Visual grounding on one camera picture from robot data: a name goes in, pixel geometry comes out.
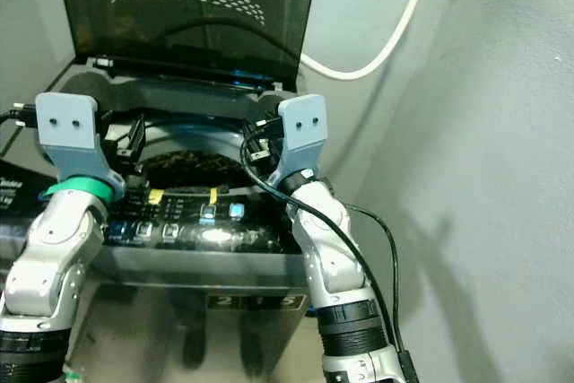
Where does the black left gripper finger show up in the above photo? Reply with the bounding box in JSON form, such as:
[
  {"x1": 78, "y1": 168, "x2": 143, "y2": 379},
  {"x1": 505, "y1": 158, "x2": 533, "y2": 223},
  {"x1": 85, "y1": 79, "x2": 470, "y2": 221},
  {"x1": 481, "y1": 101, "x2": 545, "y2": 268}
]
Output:
[{"x1": 124, "y1": 116, "x2": 150, "y2": 169}]

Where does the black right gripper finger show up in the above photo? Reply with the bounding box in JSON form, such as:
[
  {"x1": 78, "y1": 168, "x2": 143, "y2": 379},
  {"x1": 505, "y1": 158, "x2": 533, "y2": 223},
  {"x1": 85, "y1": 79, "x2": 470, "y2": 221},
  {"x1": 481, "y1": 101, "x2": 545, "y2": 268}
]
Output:
[{"x1": 240, "y1": 119, "x2": 263, "y2": 167}]

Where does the grey top-load washing machine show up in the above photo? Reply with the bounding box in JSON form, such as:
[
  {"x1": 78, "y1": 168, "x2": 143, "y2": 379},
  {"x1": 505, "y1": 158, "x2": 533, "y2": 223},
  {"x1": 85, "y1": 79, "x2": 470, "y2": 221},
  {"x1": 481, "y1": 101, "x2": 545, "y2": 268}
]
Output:
[{"x1": 0, "y1": 56, "x2": 326, "y2": 383}]

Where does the dark transparent washer lid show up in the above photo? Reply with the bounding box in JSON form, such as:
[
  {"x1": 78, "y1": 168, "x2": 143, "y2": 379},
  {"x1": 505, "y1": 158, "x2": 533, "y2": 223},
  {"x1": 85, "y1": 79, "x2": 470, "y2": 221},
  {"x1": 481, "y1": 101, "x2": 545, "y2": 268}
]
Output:
[{"x1": 51, "y1": 0, "x2": 323, "y2": 93}]

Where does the black number label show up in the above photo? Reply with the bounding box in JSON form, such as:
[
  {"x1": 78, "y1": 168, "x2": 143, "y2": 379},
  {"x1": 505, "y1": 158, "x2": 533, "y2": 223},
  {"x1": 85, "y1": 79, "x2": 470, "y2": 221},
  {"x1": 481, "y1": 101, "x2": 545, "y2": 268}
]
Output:
[{"x1": 205, "y1": 292, "x2": 311, "y2": 313}]

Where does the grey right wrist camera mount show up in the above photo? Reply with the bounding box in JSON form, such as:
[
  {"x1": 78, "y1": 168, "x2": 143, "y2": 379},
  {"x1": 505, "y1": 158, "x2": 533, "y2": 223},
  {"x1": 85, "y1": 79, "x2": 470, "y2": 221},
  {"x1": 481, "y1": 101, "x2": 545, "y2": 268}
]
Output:
[{"x1": 273, "y1": 93, "x2": 329, "y2": 184}]

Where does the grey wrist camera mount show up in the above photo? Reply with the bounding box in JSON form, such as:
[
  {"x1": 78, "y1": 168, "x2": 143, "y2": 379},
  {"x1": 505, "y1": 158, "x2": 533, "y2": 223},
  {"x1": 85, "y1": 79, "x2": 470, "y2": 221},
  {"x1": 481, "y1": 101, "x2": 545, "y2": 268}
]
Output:
[
  {"x1": 33, "y1": 92, "x2": 117, "y2": 190},
  {"x1": 273, "y1": 93, "x2": 329, "y2": 184}
]

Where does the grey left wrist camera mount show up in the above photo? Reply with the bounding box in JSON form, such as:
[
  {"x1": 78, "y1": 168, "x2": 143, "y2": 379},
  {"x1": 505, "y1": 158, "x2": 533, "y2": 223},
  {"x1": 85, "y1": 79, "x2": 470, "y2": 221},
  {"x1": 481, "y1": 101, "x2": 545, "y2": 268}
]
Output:
[{"x1": 33, "y1": 92, "x2": 117, "y2": 190}]

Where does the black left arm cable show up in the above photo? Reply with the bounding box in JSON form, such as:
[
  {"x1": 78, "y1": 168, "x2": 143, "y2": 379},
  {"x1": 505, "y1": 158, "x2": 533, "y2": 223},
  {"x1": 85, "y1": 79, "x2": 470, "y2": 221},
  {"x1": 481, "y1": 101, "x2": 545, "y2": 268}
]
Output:
[{"x1": 0, "y1": 105, "x2": 48, "y2": 130}]

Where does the white water hose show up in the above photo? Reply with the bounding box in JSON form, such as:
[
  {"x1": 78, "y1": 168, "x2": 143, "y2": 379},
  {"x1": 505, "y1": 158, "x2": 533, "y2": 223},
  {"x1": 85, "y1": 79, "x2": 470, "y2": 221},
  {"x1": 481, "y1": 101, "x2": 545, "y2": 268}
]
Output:
[{"x1": 300, "y1": 0, "x2": 447, "y2": 82}]

